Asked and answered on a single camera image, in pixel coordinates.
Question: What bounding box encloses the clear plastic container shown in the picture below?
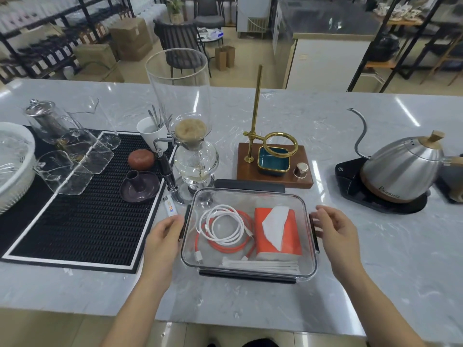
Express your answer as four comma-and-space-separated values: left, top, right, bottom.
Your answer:
180, 189, 318, 277

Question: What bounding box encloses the white ceramic cup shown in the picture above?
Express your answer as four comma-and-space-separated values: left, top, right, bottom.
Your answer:
136, 116, 169, 152

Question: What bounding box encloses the black rubber bar mat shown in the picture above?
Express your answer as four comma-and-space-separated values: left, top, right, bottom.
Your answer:
0, 125, 178, 274

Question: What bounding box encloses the black kettle base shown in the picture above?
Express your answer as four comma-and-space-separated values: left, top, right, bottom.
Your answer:
334, 157, 429, 215

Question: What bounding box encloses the white orange lighter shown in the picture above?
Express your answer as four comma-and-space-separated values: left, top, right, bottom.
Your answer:
162, 195, 178, 217

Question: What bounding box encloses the white appliance unit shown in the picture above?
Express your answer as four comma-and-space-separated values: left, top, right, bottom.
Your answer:
235, 0, 272, 40

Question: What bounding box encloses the dark slatted chair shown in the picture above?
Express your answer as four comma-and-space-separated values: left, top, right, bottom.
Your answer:
153, 19, 212, 78

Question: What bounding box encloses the person's right forearm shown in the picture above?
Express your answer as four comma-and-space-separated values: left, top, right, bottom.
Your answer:
332, 262, 427, 347

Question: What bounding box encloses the teal square dish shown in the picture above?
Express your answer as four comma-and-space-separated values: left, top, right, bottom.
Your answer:
257, 146, 292, 176

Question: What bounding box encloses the person's black clothing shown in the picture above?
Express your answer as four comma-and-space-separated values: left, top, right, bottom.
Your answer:
242, 337, 279, 347

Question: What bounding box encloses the white cable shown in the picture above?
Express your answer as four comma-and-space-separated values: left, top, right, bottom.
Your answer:
195, 205, 256, 246

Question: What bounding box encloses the round side table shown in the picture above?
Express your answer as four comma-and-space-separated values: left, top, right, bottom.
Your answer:
197, 27, 224, 44

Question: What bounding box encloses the person's left hand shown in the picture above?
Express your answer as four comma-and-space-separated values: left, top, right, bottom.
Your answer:
142, 214, 186, 287

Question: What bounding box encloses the red cable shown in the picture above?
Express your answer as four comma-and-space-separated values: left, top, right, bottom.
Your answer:
194, 209, 257, 266

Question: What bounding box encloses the tall clear glass pitcher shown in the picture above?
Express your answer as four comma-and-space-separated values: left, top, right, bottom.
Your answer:
65, 97, 121, 150

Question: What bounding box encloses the orange tissue pack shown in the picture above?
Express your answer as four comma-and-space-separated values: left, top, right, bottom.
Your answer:
254, 205, 303, 261

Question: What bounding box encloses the glass siphon coffee maker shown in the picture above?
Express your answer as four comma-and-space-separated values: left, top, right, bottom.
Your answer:
145, 48, 220, 206

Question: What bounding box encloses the steel gooseneck kettle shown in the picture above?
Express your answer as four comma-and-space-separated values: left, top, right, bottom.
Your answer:
347, 108, 463, 204

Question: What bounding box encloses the row of dark labelled bottles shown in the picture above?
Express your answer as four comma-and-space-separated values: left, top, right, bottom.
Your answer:
0, 21, 109, 80

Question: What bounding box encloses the white plastic basket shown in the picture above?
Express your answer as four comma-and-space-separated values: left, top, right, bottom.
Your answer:
0, 121, 37, 215

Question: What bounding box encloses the black bag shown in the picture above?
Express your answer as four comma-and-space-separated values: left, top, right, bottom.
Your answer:
368, 32, 399, 62

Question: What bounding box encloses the white counter cabinet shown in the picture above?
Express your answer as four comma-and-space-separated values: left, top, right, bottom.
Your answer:
273, 0, 381, 92

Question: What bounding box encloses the small purple cup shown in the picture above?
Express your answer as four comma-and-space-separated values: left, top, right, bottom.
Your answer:
125, 170, 142, 192

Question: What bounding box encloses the wooden brass pour-over stand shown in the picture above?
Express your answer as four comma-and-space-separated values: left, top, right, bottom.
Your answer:
237, 65, 314, 189

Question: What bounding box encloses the brown round clay lid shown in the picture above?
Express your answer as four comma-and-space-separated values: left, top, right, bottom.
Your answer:
127, 149, 156, 171

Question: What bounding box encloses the person's right hand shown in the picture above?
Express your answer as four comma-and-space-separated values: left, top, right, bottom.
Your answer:
308, 205, 365, 283

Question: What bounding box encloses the clear glass pitcher gold trim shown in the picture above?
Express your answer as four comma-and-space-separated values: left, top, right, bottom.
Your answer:
56, 128, 115, 175

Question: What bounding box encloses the person's left forearm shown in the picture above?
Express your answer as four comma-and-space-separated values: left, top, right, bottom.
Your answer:
101, 278, 176, 347

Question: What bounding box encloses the potted plant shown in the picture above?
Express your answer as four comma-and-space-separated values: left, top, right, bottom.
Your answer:
166, 0, 185, 25

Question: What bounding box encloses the clear container lid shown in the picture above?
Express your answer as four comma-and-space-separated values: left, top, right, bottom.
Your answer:
179, 178, 321, 285

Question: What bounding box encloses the glass teapot with metal lid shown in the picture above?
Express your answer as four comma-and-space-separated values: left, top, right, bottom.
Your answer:
23, 99, 80, 145

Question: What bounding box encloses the large cardboard box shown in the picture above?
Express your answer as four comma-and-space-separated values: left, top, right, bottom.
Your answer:
109, 17, 153, 62

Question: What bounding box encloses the purple saucer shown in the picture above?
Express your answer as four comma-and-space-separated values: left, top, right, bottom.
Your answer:
119, 171, 161, 203

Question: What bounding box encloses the grey cushioned chair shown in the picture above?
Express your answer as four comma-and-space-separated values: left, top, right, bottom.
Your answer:
193, 0, 226, 29

